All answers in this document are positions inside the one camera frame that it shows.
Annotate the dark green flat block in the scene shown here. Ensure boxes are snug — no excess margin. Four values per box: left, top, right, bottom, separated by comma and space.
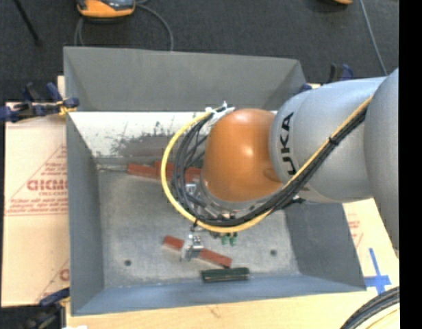
200, 267, 251, 284

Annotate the red-brown flat block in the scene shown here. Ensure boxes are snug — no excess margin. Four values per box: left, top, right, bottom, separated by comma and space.
127, 163, 161, 178
162, 234, 233, 269
153, 160, 202, 185

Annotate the grey metal bin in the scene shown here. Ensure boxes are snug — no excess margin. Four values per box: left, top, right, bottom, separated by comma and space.
62, 45, 367, 317

